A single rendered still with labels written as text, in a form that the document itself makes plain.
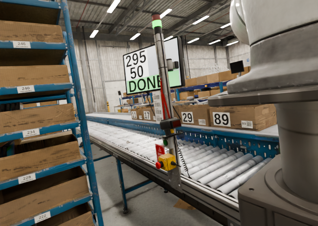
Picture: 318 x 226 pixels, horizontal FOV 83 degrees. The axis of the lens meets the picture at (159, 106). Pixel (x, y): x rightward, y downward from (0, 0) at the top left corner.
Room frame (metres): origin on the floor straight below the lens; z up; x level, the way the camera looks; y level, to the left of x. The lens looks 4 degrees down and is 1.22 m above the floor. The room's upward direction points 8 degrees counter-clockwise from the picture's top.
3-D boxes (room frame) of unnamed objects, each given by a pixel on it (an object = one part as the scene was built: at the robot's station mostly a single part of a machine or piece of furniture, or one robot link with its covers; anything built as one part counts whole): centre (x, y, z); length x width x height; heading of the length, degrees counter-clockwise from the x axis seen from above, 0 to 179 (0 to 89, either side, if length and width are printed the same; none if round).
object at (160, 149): (1.07, 0.01, 0.85); 0.16 x 0.01 x 0.13; 33
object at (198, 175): (1.10, -0.32, 0.72); 0.52 x 0.05 x 0.05; 123
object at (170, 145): (1.01, -0.02, 0.95); 0.07 x 0.03 x 0.07; 33
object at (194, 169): (1.16, -0.29, 0.72); 0.52 x 0.05 x 0.05; 123
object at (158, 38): (1.02, -0.05, 1.11); 0.12 x 0.05 x 0.88; 33
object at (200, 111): (1.79, -0.42, 0.96); 0.39 x 0.29 x 0.17; 33
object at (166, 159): (0.96, -0.02, 0.84); 0.15 x 0.09 x 0.07; 33
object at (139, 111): (2.78, 0.23, 0.96); 0.39 x 0.29 x 0.17; 34
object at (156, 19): (1.03, -0.05, 1.62); 0.05 x 0.05 x 0.06
